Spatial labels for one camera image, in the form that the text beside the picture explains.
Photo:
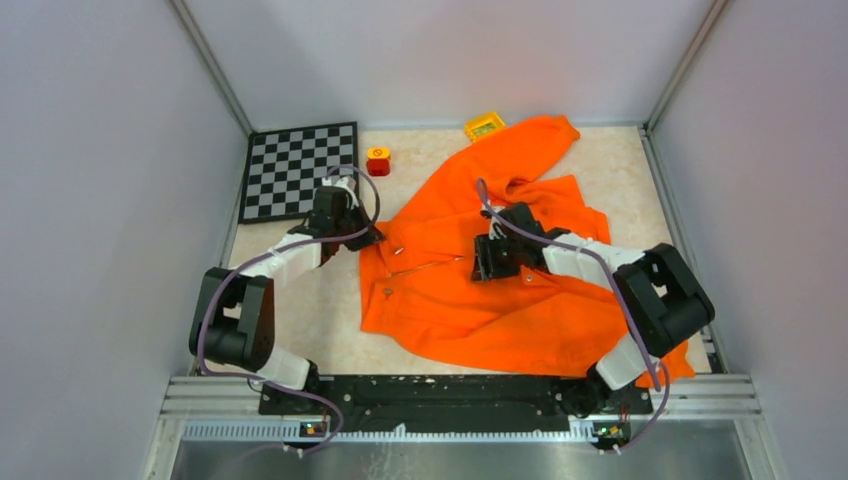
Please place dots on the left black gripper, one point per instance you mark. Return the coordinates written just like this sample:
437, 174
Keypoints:
373, 235

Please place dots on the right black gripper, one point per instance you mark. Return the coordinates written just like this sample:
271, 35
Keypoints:
487, 268

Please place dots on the orange jacket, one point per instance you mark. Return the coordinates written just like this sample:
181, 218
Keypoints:
416, 285

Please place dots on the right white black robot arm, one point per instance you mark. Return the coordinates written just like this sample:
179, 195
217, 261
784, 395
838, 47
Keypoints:
662, 301

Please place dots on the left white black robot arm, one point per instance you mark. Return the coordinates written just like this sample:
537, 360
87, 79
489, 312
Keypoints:
234, 321

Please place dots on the red and yellow block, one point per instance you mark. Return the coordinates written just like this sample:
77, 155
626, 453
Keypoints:
378, 161

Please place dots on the black and white chessboard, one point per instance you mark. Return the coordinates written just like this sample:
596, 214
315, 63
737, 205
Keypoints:
284, 167

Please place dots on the yellow toy crate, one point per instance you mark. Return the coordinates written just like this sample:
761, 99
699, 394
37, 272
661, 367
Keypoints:
483, 125

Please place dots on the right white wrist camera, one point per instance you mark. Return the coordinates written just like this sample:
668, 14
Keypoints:
496, 231

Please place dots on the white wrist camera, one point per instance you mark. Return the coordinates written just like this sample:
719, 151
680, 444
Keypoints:
496, 231
346, 183

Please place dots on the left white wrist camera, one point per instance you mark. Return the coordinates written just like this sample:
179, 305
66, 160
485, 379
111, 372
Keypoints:
346, 183

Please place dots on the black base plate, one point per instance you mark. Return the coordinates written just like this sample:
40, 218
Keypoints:
454, 403

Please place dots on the aluminium frame rail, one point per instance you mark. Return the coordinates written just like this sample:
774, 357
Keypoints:
209, 408

